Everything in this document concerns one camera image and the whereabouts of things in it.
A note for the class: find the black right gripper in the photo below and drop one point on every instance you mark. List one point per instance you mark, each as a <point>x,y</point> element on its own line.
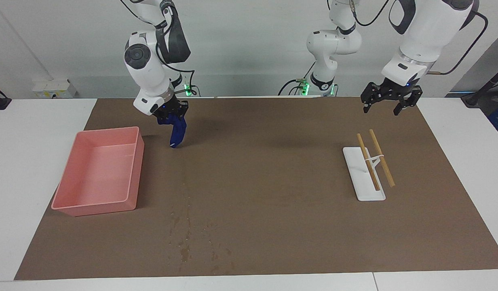
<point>172,107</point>

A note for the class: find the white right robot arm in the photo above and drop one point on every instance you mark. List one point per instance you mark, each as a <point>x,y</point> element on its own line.
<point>148,72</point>

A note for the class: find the white wall socket box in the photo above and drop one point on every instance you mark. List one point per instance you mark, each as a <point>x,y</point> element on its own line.
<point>51,87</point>

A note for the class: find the white towel rack wooden rods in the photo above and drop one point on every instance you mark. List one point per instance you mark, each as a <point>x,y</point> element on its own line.
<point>368,190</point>

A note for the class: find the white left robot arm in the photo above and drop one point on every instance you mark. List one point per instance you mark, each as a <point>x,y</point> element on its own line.
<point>423,36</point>

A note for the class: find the brown table mat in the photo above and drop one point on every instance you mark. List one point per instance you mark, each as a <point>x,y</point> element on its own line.
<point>273,182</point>

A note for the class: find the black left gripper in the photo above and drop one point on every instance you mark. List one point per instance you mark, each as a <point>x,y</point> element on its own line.
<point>396,91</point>

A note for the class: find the pink plastic bin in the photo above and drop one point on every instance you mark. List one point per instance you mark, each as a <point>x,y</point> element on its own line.
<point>91,190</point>

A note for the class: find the blue cloth towel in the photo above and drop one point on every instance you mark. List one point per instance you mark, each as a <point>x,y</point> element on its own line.
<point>178,135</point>

